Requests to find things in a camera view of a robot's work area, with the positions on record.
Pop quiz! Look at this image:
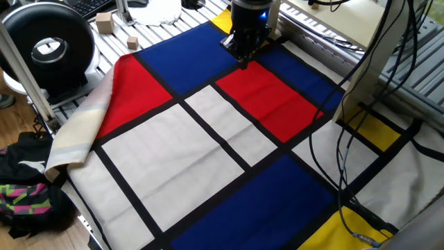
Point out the grey ribbed metal platform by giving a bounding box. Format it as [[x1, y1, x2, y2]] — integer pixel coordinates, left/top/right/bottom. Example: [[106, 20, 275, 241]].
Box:
[[377, 17, 444, 122]]

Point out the short aluminium bracket post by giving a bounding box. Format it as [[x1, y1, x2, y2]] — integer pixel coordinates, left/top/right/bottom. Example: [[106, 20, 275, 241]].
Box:
[[114, 0, 136, 27]]

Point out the Mondrian colour block tablecloth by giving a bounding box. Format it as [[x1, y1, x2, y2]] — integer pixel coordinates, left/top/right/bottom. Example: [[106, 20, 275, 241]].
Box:
[[44, 8, 444, 250]]

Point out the thick black cable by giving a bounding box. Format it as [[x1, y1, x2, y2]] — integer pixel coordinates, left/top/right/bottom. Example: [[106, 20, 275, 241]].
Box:
[[336, 0, 434, 233]]

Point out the black cable with metal connector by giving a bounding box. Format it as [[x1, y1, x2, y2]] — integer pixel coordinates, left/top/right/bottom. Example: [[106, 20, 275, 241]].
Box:
[[308, 0, 382, 248]]

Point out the white crumpled cloth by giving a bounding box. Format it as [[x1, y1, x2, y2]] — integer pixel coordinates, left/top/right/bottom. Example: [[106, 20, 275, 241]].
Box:
[[128, 0, 183, 28]]

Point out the aluminium frame bar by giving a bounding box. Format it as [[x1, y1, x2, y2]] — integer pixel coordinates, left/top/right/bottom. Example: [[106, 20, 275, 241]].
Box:
[[0, 20, 62, 135]]

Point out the black computer keyboard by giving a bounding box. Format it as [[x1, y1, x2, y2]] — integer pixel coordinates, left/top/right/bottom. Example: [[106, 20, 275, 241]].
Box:
[[57, 0, 115, 20]]

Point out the black ring-shaped device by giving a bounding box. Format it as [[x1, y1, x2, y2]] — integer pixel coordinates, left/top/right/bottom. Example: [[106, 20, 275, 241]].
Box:
[[0, 1, 101, 100]]

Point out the black round object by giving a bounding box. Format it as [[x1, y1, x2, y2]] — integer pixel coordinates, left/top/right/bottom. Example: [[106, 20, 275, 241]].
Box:
[[180, 0, 207, 10]]

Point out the black pink green backpack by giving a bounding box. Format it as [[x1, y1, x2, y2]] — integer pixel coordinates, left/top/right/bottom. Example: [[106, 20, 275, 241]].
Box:
[[0, 131, 79, 240]]

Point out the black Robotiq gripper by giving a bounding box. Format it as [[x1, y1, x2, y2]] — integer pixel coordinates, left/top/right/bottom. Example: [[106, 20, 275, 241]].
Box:
[[219, 0, 275, 70]]

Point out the grey shoe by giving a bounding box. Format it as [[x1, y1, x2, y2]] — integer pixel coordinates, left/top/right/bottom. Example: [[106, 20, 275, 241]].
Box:
[[0, 93, 17, 110]]

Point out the large wooden cube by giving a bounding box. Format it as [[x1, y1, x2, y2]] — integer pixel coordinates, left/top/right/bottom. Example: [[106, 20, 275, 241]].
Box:
[[95, 12, 115, 35]]

